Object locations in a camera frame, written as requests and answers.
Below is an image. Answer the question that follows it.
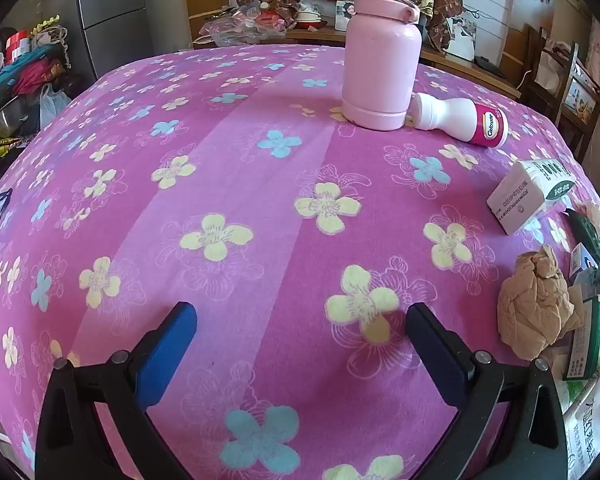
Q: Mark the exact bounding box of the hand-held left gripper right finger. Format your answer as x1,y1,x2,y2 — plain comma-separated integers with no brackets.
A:
405,302,568,480

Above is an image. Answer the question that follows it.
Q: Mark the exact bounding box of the teal bag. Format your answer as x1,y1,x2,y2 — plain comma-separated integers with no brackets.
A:
0,45,71,106

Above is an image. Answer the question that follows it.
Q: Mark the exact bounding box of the grey refrigerator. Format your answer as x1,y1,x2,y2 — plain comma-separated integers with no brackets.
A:
72,0,191,83

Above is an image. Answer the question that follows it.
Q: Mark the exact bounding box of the white framed photo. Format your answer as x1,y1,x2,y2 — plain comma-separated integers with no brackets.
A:
447,17,478,58

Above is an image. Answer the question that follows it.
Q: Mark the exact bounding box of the crumpled brown paper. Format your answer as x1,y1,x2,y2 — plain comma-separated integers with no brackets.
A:
496,244,586,361

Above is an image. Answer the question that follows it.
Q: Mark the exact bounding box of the wooden chair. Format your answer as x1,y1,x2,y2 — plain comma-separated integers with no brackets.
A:
517,25,600,161

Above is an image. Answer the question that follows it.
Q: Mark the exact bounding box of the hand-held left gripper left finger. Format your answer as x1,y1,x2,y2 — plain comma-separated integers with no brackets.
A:
34,301,198,480

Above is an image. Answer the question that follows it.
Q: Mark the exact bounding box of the white green tissue packet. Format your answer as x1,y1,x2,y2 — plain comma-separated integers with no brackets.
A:
562,296,600,381

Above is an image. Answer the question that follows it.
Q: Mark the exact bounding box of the dark green packet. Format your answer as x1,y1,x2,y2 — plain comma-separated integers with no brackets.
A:
565,208,600,266

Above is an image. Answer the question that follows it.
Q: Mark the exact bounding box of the pink insulated bottle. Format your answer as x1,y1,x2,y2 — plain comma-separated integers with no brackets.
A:
341,0,423,132

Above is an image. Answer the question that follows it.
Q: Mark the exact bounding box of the white blue medicine box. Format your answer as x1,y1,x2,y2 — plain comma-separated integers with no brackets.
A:
569,242,600,286

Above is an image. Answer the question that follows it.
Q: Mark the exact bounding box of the red white checked item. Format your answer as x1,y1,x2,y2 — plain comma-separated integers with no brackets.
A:
4,30,31,63

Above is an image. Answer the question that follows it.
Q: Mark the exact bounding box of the white green printed bag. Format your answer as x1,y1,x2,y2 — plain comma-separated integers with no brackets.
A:
555,360,600,480

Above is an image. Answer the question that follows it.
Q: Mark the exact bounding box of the white pill bottle red label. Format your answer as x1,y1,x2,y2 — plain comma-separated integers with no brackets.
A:
411,92,510,150

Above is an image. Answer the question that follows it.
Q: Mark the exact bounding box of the purple floral tablecloth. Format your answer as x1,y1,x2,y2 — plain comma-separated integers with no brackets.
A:
0,44,600,480

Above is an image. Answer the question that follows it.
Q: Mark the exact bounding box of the small photo frame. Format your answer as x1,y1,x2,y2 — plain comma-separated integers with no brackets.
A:
335,0,361,31

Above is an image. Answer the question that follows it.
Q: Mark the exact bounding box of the light blue plastic bag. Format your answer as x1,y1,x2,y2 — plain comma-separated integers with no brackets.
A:
40,82,73,126

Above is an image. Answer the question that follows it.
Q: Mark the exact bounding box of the wooden sideboard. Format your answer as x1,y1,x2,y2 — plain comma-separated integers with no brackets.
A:
187,7,523,101

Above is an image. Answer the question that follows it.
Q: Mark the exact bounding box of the white green milk carton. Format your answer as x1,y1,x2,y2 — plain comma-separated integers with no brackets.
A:
486,158,578,236

